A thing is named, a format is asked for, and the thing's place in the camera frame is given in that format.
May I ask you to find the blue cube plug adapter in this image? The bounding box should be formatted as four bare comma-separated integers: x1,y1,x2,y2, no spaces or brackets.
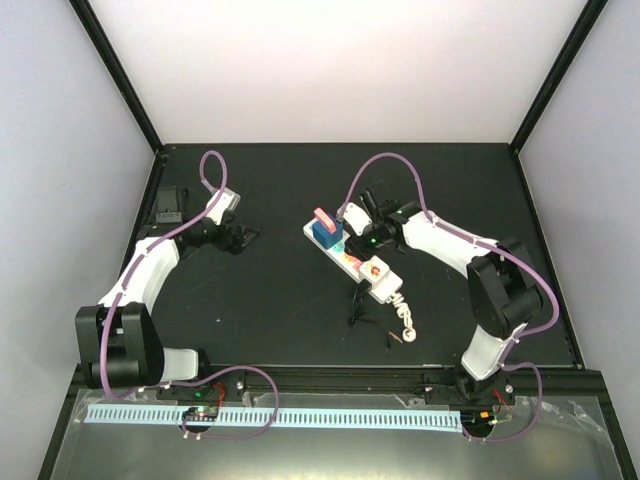
311,221,343,250

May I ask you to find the pink plug adapter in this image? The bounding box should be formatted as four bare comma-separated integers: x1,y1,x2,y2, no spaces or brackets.
312,207,338,235

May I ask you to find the white power strip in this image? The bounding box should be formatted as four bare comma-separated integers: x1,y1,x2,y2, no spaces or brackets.
303,220,403,304

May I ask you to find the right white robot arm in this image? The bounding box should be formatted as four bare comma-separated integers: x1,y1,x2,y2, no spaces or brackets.
339,200,543,403

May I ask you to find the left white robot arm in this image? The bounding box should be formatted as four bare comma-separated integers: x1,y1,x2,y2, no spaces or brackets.
75,186,259,399

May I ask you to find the yellow orange plug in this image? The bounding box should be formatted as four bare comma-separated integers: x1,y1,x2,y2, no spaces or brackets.
342,253,362,270

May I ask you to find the white plug with red print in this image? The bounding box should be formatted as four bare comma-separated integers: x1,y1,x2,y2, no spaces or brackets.
358,255,390,285

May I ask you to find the small brown debris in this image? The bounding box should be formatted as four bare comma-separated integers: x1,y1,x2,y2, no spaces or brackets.
384,331,404,350

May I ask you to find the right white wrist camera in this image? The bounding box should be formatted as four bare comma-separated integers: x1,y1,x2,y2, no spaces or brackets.
337,202,373,237

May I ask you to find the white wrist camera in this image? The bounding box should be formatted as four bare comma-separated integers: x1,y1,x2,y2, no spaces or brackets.
205,188,241,225
337,202,373,237

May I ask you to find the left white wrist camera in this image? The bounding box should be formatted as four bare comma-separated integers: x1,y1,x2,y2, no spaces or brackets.
205,188,241,225

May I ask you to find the black cable tie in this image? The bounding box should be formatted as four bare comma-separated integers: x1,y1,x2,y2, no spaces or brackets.
348,280,374,328

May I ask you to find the white coiled power cord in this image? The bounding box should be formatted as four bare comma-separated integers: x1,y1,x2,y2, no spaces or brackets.
388,291,418,343

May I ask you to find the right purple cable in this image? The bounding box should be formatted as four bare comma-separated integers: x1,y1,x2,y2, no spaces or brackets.
342,152,560,445

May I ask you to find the purple cable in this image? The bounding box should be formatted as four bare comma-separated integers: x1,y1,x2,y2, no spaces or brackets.
99,150,279,442
342,152,560,445

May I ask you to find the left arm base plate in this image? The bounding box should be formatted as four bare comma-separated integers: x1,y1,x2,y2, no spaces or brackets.
156,371,247,404

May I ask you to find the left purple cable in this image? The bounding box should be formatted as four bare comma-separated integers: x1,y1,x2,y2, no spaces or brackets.
99,150,279,442

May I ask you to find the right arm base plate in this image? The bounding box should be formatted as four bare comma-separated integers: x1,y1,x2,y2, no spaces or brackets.
422,369,510,405

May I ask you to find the light blue slotted cable duct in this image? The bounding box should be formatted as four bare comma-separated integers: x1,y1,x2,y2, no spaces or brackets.
84,404,463,433

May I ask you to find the black aluminium front rail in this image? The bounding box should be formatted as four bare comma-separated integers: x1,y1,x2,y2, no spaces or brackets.
74,362,606,401

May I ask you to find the left black frame post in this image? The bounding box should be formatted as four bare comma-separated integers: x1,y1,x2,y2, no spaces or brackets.
69,0,163,152

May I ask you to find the black frame post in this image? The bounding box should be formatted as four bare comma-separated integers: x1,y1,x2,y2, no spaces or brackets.
509,0,608,155
69,0,163,152

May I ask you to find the right black frame post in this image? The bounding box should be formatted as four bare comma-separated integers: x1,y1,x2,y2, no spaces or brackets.
509,0,608,155

